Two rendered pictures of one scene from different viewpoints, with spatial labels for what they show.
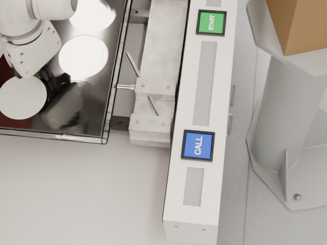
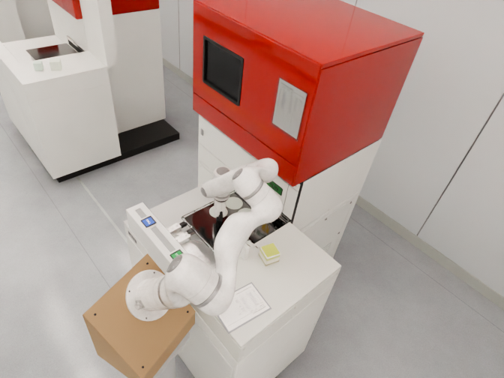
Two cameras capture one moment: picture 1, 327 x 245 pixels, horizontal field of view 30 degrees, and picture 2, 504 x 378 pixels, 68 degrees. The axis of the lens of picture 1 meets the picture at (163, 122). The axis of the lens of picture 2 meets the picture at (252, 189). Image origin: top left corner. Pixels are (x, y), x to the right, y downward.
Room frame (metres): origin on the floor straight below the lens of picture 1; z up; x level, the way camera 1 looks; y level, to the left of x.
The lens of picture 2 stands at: (1.42, -0.87, 2.35)
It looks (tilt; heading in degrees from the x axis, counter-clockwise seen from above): 42 degrees down; 120
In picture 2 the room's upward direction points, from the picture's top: 8 degrees clockwise
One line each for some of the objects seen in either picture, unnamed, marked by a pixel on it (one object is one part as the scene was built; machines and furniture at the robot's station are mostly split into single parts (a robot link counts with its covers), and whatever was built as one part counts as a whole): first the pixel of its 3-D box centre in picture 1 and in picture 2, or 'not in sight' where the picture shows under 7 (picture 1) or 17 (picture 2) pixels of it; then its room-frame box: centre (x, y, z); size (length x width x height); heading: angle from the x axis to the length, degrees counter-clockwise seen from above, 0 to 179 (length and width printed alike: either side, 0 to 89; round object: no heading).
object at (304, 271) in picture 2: not in sight; (267, 283); (1.05, 0.07, 0.89); 0.62 x 0.35 x 0.14; 77
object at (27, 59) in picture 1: (28, 40); (220, 202); (0.63, 0.23, 1.03); 0.10 x 0.07 x 0.11; 133
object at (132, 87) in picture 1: (125, 87); not in sight; (0.59, 0.07, 0.89); 0.05 x 0.01 x 0.01; 77
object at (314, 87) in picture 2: not in sight; (296, 75); (0.63, 0.82, 1.52); 0.81 x 0.75 x 0.59; 167
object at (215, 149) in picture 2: not in sight; (241, 170); (0.56, 0.51, 1.02); 0.82 x 0.03 x 0.40; 167
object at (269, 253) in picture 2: not in sight; (269, 254); (1.00, 0.13, 1.00); 0.07 x 0.07 x 0.07; 62
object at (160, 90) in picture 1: (155, 89); (181, 239); (0.57, 0.01, 0.89); 0.08 x 0.03 x 0.03; 77
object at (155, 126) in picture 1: (150, 126); (172, 229); (0.50, 0.03, 0.89); 0.08 x 0.03 x 0.03; 77
